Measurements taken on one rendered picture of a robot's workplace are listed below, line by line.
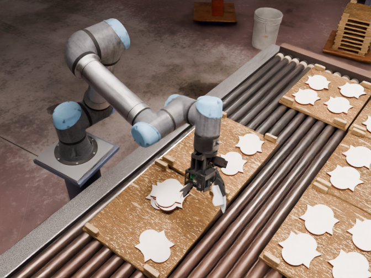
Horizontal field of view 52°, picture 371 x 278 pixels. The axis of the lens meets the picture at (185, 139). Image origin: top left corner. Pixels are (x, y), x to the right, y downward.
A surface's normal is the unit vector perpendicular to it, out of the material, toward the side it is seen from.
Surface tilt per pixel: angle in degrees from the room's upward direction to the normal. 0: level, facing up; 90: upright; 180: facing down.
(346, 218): 0
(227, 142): 0
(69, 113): 9
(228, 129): 0
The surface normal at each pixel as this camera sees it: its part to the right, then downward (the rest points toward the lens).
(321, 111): 0.02, -0.73
